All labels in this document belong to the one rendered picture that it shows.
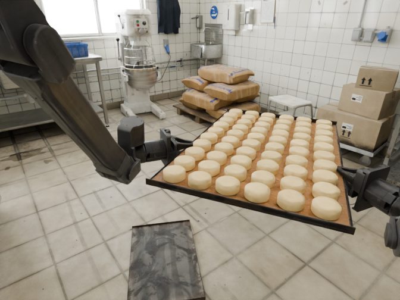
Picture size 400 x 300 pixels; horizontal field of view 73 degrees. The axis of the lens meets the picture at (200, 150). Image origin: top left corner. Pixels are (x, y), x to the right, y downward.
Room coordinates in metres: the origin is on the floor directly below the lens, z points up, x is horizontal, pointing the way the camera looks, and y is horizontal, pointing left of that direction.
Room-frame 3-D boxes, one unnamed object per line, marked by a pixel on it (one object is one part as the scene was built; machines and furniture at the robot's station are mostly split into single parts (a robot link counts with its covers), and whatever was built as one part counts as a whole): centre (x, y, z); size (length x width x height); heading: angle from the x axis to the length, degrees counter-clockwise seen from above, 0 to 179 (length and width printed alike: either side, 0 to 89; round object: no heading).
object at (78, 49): (3.48, 1.59, 0.95); 0.40 x 0.30 x 0.14; 130
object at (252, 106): (3.53, -0.47, 0.19); 0.72 x 0.42 x 0.15; 131
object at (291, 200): (0.42, -0.17, 1.02); 0.05 x 0.05 x 0.02
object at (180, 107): (3.76, -0.28, 0.06); 1.20 x 0.80 x 0.11; 39
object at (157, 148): (0.66, 0.12, 1.00); 0.07 x 0.07 x 0.10; 23
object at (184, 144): (0.69, 0.05, 0.99); 0.09 x 0.07 x 0.07; 114
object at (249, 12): (4.15, -0.64, 1.27); 0.19 x 0.10 x 0.30; 127
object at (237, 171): (0.52, -0.08, 1.02); 0.05 x 0.05 x 0.02
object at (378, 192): (0.46, -0.38, 1.00); 0.07 x 0.07 x 0.10; 23
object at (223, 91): (3.53, -0.44, 0.47); 0.72 x 0.42 x 0.17; 132
